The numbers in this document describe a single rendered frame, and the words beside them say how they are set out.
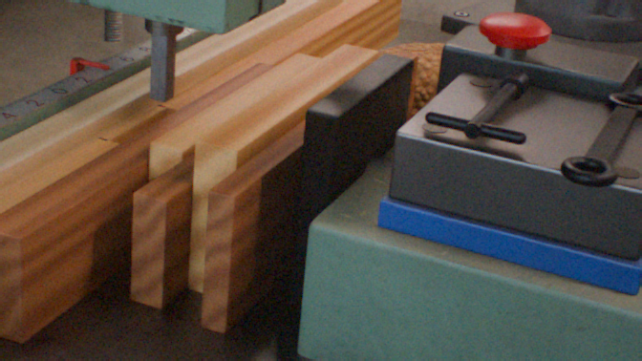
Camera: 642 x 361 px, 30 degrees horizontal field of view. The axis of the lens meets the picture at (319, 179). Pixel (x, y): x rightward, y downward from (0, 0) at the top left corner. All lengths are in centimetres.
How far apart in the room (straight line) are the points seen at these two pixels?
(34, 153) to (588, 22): 81
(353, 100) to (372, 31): 36
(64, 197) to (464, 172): 17
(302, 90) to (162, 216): 11
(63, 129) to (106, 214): 6
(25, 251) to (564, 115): 22
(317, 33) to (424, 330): 33
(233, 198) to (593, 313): 14
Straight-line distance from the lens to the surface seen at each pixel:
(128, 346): 49
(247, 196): 48
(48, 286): 50
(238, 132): 51
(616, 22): 126
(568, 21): 126
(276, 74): 63
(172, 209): 50
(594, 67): 53
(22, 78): 342
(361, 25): 82
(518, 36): 51
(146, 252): 51
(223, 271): 49
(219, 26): 54
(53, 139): 55
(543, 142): 46
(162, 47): 59
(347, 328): 48
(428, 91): 74
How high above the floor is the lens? 116
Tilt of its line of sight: 24 degrees down
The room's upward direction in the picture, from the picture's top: 6 degrees clockwise
